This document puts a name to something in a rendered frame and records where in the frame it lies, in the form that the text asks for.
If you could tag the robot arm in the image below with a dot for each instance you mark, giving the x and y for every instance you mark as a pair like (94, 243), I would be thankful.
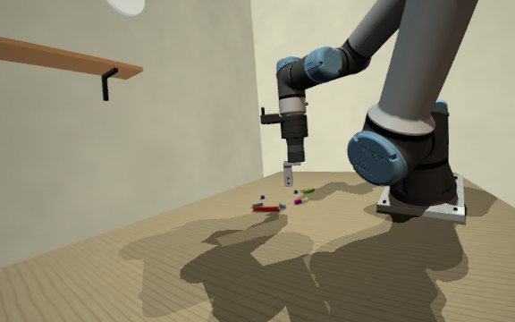
(393, 140)

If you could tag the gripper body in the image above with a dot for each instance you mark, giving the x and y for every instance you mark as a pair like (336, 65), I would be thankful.
(294, 125)

